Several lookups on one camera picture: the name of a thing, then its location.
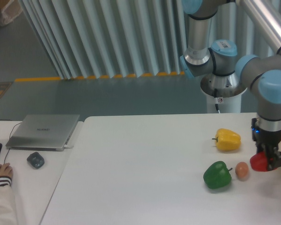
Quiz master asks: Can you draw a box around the white striped sleeve forearm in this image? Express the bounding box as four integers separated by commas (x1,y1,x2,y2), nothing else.
0,176,18,225

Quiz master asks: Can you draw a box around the cardboard box in plastic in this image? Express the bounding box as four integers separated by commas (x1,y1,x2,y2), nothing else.
0,0,22,27

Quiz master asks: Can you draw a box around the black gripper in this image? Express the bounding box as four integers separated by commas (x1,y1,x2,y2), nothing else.
251,118,281,171

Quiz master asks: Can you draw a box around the person's hand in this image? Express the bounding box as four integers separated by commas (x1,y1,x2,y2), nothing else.
0,163,13,186

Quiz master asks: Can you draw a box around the yellow bell pepper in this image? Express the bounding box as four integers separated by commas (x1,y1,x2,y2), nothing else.
213,128,241,151

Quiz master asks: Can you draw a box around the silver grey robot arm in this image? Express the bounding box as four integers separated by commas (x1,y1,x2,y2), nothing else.
180,0,281,171

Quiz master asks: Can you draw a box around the white corrugated partition screen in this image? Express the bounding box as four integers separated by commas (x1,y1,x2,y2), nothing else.
20,0,253,79

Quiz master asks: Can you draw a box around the dark grey computer mouse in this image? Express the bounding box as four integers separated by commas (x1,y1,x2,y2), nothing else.
27,152,45,169

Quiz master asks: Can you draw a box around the red bell pepper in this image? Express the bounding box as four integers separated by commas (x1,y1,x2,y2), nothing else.
250,152,271,172

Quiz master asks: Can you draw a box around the black mouse cable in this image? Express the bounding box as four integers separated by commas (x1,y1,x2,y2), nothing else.
2,121,24,165

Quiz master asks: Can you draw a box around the silver closed laptop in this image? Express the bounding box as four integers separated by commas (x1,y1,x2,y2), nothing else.
6,114,80,151

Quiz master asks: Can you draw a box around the green bell pepper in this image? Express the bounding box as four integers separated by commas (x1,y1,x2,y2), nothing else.
203,161,232,189

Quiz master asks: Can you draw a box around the brown egg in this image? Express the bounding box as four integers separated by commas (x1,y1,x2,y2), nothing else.
235,162,249,180

